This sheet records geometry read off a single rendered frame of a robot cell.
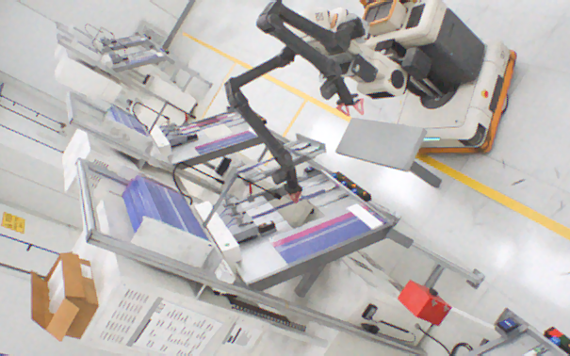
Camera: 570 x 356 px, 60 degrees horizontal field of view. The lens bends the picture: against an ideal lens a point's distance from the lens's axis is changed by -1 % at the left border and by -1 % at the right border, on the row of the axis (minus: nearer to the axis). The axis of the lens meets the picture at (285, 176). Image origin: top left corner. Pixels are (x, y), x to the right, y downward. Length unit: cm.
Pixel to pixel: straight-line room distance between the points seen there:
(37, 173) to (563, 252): 444
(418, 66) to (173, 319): 175
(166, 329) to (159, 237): 37
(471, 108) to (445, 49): 38
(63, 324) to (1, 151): 342
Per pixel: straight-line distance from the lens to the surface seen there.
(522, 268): 277
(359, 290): 248
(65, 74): 674
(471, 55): 303
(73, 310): 196
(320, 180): 277
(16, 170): 531
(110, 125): 332
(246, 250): 233
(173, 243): 203
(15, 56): 985
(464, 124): 295
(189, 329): 214
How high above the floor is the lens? 238
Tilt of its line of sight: 32 degrees down
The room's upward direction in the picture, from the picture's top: 61 degrees counter-clockwise
